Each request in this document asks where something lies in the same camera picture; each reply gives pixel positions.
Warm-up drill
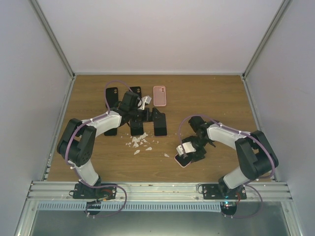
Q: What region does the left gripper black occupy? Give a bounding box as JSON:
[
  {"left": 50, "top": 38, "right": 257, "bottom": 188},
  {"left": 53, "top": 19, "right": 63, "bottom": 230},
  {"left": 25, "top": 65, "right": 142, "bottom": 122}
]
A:
[{"left": 130, "top": 108, "right": 163, "bottom": 124}]

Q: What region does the black phone face down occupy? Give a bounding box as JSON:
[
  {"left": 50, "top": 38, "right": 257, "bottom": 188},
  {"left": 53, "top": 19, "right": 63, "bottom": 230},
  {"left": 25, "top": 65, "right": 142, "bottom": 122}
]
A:
[{"left": 129, "top": 120, "right": 144, "bottom": 136}]

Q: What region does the black phone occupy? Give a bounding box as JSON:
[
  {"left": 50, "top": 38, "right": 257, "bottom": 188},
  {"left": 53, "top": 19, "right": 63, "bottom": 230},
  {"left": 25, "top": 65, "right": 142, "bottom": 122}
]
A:
[{"left": 104, "top": 128, "right": 118, "bottom": 136}]

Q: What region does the black phone case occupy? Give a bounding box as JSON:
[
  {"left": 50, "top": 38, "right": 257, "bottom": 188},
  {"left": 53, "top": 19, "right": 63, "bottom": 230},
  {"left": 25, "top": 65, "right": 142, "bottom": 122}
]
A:
[{"left": 105, "top": 87, "right": 119, "bottom": 108}]

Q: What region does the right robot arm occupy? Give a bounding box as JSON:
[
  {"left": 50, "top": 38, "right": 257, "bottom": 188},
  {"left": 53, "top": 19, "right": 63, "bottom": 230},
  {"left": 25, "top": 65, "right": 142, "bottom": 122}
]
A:
[{"left": 181, "top": 116, "right": 279, "bottom": 199}]

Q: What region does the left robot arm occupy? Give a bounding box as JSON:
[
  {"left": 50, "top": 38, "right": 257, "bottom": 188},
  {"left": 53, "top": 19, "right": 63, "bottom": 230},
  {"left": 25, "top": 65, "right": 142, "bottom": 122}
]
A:
[{"left": 57, "top": 91, "right": 152, "bottom": 199}]

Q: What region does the white debris pile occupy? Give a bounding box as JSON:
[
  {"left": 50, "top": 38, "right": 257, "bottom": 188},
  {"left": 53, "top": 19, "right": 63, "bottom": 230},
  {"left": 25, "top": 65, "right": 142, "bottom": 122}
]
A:
[{"left": 124, "top": 132, "right": 173, "bottom": 157}]

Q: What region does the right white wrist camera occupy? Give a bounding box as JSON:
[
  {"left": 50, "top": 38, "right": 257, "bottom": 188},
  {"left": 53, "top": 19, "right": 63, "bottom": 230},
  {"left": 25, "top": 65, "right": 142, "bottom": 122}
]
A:
[{"left": 176, "top": 142, "right": 196, "bottom": 156}]

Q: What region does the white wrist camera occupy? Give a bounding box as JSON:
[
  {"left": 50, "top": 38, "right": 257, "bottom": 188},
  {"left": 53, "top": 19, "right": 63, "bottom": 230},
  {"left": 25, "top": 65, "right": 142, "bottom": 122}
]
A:
[
  {"left": 139, "top": 95, "right": 152, "bottom": 110},
  {"left": 176, "top": 142, "right": 196, "bottom": 156}
]

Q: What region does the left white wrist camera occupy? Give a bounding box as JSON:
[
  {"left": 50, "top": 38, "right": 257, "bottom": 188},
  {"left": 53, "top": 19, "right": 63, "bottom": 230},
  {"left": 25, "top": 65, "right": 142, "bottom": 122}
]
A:
[{"left": 139, "top": 95, "right": 152, "bottom": 110}]

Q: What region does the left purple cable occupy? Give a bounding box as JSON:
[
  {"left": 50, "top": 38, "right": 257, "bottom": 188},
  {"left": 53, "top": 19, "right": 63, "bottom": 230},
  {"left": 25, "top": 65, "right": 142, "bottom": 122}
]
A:
[{"left": 65, "top": 80, "right": 127, "bottom": 219}]

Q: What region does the purple cable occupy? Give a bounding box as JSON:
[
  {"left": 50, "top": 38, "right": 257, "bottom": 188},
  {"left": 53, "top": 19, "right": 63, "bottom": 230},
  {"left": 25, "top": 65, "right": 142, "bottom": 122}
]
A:
[
  {"left": 177, "top": 113, "right": 276, "bottom": 219},
  {"left": 65, "top": 80, "right": 127, "bottom": 219}
]

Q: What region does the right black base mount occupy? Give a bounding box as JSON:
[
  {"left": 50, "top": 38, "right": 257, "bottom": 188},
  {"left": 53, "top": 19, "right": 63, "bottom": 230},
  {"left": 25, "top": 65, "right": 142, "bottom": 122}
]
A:
[{"left": 196, "top": 183, "right": 247, "bottom": 201}]

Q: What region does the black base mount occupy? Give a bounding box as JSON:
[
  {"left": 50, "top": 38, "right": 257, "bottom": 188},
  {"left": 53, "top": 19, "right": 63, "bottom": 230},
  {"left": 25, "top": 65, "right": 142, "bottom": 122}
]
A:
[
  {"left": 196, "top": 183, "right": 247, "bottom": 201},
  {"left": 69, "top": 183, "right": 117, "bottom": 201}
]

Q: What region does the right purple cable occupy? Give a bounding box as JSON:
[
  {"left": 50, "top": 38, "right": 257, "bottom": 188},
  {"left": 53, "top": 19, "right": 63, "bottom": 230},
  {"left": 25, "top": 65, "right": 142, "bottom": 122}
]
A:
[{"left": 177, "top": 113, "right": 276, "bottom": 219}]

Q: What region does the grey slotted cable duct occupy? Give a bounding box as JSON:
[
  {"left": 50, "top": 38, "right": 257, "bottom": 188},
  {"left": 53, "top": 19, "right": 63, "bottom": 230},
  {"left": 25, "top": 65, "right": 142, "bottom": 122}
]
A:
[{"left": 37, "top": 201, "right": 221, "bottom": 212}]

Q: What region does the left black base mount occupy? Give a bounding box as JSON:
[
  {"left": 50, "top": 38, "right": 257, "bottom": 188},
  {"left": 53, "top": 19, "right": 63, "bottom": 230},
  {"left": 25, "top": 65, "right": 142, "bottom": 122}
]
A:
[{"left": 69, "top": 183, "right": 117, "bottom": 201}]

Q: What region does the aluminium front rail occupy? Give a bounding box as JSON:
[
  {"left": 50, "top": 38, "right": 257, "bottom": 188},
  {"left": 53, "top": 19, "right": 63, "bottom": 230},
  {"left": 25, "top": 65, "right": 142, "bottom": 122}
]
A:
[{"left": 27, "top": 181, "right": 293, "bottom": 202}]

